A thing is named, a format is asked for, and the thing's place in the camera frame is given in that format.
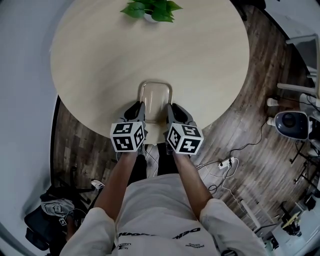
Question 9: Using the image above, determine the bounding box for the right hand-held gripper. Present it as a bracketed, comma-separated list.
[163, 103, 204, 156]

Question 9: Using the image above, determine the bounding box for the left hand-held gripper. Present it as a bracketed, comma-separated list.
[109, 101, 148, 158]

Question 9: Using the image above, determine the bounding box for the small beige tray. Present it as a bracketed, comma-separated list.
[137, 79, 175, 125]

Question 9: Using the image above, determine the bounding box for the person's left forearm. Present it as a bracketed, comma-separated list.
[92, 151, 141, 224]

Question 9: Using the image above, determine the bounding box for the person's right forearm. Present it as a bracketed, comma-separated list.
[173, 152, 214, 223]

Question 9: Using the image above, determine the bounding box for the person's right leg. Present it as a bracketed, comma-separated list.
[156, 143, 179, 179]

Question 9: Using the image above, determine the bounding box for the person's leg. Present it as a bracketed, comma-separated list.
[128, 149, 149, 182]
[156, 143, 179, 179]

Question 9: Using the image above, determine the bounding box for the round wooden table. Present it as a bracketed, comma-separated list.
[49, 0, 251, 146]

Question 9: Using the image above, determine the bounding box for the person's left leg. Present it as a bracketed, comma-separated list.
[128, 149, 149, 182]

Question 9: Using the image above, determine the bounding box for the white power strip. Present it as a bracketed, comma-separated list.
[217, 156, 236, 170]

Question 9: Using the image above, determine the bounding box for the person's white printed shirt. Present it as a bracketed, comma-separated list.
[59, 173, 266, 256]

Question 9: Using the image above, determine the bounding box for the green plant in white pot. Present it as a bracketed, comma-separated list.
[119, 0, 184, 24]

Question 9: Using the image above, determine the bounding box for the white robot head device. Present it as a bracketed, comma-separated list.
[274, 110, 309, 141]

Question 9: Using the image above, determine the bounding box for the gray garment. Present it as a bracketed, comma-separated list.
[40, 198, 76, 219]

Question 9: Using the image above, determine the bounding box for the black floor cable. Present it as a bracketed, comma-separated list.
[196, 119, 266, 171]

